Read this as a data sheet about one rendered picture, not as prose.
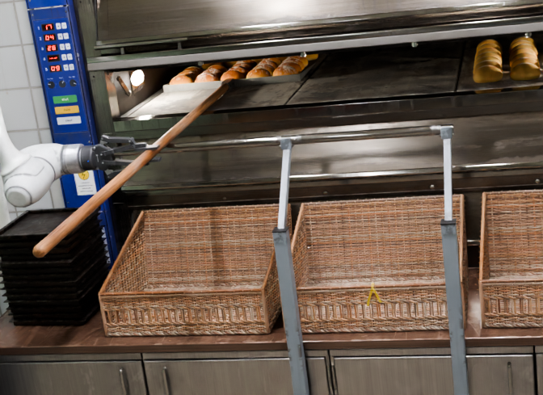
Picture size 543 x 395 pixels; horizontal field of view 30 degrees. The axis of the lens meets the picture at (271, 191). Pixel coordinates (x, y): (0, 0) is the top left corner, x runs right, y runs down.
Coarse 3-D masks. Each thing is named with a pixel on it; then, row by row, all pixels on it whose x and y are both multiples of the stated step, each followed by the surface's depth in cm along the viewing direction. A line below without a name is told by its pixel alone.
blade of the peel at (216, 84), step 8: (312, 64) 416; (304, 72) 395; (224, 80) 393; (240, 80) 391; (248, 80) 390; (256, 80) 390; (264, 80) 389; (272, 80) 389; (280, 80) 388; (288, 80) 387; (296, 80) 387; (168, 88) 398; (176, 88) 397; (184, 88) 397; (192, 88) 396; (200, 88) 395; (208, 88) 395
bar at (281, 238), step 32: (384, 128) 300; (416, 128) 297; (448, 128) 294; (288, 160) 304; (448, 160) 291; (448, 192) 286; (448, 224) 280; (288, 256) 293; (448, 256) 283; (288, 288) 296; (448, 288) 286; (288, 320) 299; (448, 320) 288; (288, 352) 302
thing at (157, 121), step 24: (408, 96) 336; (432, 96) 332; (456, 96) 329; (480, 96) 327; (504, 96) 325; (528, 96) 324; (120, 120) 357; (144, 120) 354; (168, 120) 352; (216, 120) 349; (240, 120) 347; (264, 120) 345
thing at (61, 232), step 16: (208, 96) 363; (192, 112) 341; (176, 128) 322; (160, 144) 305; (144, 160) 290; (128, 176) 278; (112, 192) 266; (80, 208) 249; (64, 224) 238; (48, 240) 229
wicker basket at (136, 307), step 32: (160, 224) 361; (192, 224) 358; (224, 224) 355; (256, 224) 352; (288, 224) 346; (128, 256) 347; (160, 256) 361; (192, 256) 358; (224, 256) 356; (256, 256) 353; (128, 288) 346; (160, 288) 360; (192, 288) 355; (224, 288) 352; (256, 288) 310; (128, 320) 324; (160, 320) 333; (192, 320) 330; (224, 320) 316; (256, 320) 313
